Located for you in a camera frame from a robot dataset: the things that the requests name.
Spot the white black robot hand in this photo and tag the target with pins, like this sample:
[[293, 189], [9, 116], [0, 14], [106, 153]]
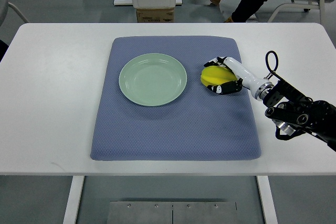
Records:
[[258, 87]]

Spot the yellow starfruit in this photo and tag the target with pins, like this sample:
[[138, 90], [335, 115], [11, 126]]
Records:
[[216, 75]]

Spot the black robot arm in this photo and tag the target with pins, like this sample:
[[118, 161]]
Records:
[[295, 114]]

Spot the light green plate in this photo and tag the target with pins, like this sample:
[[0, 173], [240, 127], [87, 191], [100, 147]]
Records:
[[152, 79]]

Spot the metal floor plate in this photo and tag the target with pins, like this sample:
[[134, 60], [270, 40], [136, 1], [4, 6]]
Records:
[[172, 212]]

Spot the blue quilted mat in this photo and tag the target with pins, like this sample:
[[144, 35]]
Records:
[[199, 125]]

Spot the white chair right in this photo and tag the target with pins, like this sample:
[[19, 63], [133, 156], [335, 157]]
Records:
[[306, 5]]

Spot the right white table leg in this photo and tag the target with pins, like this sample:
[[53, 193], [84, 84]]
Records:
[[266, 199]]

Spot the white table leg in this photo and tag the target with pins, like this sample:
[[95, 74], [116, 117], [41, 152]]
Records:
[[74, 199], [266, 199]]

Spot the cardboard box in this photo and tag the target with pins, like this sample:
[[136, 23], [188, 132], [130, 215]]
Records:
[[155, 15]]

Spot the left white table leg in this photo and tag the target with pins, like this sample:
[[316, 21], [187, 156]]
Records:
[[74, 199]]

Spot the person in dark clothes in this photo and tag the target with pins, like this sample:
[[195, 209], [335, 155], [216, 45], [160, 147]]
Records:
[[3, 49]]

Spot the grey chair left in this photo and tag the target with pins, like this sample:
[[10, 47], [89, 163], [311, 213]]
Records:
[[5, 5]]

